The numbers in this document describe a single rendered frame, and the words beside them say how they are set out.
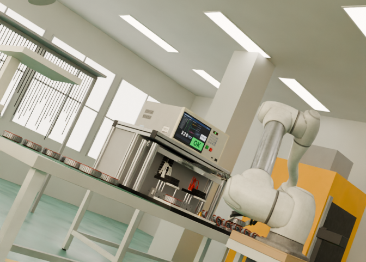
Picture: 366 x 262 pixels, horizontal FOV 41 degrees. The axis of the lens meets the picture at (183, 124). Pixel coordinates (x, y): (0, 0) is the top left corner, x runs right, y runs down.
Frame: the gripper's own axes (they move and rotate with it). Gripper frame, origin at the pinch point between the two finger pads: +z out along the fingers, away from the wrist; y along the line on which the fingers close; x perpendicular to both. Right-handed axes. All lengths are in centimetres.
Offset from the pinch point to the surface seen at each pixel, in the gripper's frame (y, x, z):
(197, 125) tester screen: -53, 34, -25
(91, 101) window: 11, 441, 531
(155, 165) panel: -64, 10, -1
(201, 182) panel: -24.9, 20.9, 8.3
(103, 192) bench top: -106, -45, -48
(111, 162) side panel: -87, 6, 9
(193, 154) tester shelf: -49, 18, -18
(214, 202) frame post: -18.4, 5.5, -0.2
